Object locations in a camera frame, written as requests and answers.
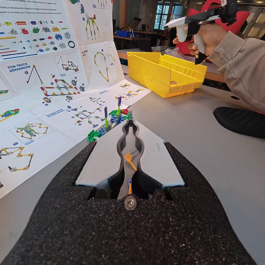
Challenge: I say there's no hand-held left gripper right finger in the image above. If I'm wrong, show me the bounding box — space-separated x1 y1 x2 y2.
133 120 186 195

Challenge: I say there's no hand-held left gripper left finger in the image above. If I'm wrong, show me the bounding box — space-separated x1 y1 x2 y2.
75 120 127 196

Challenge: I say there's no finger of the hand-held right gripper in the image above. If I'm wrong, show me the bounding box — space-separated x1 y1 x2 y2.
184 6 227 22
164 15 221 30

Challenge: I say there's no colourful toy rod model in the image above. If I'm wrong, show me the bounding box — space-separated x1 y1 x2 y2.
87 96 134 143

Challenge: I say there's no person's right forearm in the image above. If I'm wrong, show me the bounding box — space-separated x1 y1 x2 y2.
206 31 265 114

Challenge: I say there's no person's right hand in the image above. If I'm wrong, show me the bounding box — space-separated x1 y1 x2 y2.
173 23 229 58

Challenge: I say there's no red tote bag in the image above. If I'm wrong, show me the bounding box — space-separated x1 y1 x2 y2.
177 0 251 57

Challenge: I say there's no yellow plastic bin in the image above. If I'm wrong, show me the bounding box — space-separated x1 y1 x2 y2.
127 51 208 99

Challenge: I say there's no white folded instruction booklet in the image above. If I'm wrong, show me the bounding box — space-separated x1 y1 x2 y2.
0 0 152 200

